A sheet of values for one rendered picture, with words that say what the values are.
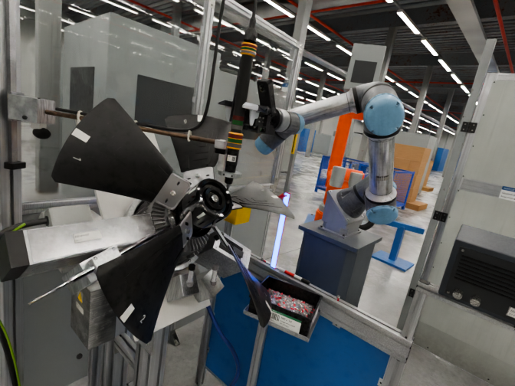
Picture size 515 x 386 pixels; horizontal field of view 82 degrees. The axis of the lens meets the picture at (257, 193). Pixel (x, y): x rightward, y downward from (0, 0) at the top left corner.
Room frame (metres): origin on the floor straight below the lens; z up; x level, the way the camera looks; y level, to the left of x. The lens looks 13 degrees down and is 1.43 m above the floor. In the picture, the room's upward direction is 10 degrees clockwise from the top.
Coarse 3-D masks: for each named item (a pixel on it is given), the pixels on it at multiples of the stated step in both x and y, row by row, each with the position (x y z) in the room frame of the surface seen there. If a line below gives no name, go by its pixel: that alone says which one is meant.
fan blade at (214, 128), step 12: (168, 120) 0.98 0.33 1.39; (180, 120) 0.99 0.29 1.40; (192, 120) 1.00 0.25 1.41; (216, 120) 1.03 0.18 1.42; (180, 132) 0.96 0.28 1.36; (192, 132) 0.96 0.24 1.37; (204, 132) 0.96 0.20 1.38; (216, 132) 0.98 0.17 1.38; (180, 144) 0.93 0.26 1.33; (192, 144) 0.93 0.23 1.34; (204, 144) 0.93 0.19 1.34; (180, 156) 0.90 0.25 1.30; (192, 156) 0.89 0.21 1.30; (204, 156) 0.89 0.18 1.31; (216, 156) 0.90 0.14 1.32; (180, 168) 0.87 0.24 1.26; (192, 168) 0.86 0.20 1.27
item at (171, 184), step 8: (176, 176) 0.75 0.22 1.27; (168, 184) 0.74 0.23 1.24; (176, 184) 0.75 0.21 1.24; (184, 184) 0.76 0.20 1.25; (160, 192) 0.74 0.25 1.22; (168, 192) 0.75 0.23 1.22; (176, 192) 0.76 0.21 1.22; (184, 192) 0.76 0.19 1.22; (160, 200) 0.74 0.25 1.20; (168, 200) 0.75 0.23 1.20; (176, 200) 0.76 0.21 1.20
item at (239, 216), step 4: (244, 208) 1.29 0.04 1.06; (248, 208) 1.31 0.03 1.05; (232, 212) 1.26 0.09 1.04; (236, 212) 1.25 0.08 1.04; (240, 212) 1.26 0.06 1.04; (244, 212) 1.29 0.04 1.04; (248, 212) 1.31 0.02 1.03; (228, 216) 1.27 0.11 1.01; (232, 216) 1.26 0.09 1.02; (236, 216) 1.25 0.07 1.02; (240, 216) 1.27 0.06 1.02; (244, 216) 1.29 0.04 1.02; (248, 216) 1.32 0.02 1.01; (228, 220) 1.27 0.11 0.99; (232, 220) 1.26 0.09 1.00; (236, 220) 1.25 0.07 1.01; (240, 220) 1.27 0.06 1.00; (244, 220) 1.30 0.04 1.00; (248, 220) 1.32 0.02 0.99
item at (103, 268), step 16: (160, 240) 0.59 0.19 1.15; (176, 240) 0.65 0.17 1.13; (128, 256) 0.51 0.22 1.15; (144, 256) 0.55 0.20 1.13; (160, 256) 0.59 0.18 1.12; (176, 256) 0.66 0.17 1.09; (112, 272) 0.48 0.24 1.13; (128, 272) 0.51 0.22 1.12; (144, 272) 0.54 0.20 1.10; (160, 272) 0.59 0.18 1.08; (112, 288) 0.47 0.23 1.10; (128, 288) 0.50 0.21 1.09; (144, 288) 0.54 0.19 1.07; (160, 288) 0.59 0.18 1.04; (112, 304) 0.47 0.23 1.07; (128, 304) 0.50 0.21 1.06; (144, 304) 0.53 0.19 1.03; (160, 304) 0.59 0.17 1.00; (128, 320) 0.49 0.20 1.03; (144, 336) 0.52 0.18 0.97
